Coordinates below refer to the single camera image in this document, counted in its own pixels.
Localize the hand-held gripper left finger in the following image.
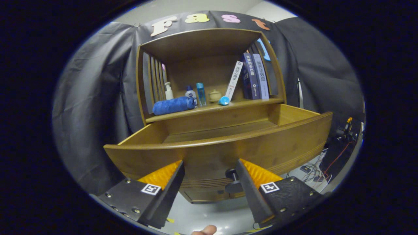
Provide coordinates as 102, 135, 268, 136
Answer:
98, 160, 185, 229

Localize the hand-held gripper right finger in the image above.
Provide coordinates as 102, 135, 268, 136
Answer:
235, 158, 327, 229

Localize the wooden drawer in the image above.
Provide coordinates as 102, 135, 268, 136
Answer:
104, 104, 333, 195

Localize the wooden countertop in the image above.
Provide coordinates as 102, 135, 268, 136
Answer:
145, 97, 284, 123

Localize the wooden cabinet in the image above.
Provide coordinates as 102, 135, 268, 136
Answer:
136, 28, 288, 203

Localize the rolled blue towel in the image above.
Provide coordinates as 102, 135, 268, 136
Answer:
152, 96, 196, 116

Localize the clear blue bottle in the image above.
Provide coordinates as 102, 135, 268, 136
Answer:
196, 83, 207, 107

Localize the white book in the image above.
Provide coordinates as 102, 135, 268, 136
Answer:
225, 61, 244, 102

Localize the dark blue book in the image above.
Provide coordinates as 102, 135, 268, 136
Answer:
241, 53, 261, 100

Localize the light purple book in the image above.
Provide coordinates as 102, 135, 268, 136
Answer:
251, 53, 270, 100

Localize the orange and black tool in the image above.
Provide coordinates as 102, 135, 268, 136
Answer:
336, 117, 355, 141

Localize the black backdrop cloth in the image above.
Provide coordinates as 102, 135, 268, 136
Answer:
52, 11, 364, 196

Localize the red cable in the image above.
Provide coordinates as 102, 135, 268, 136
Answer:
323, 140, 350, 177

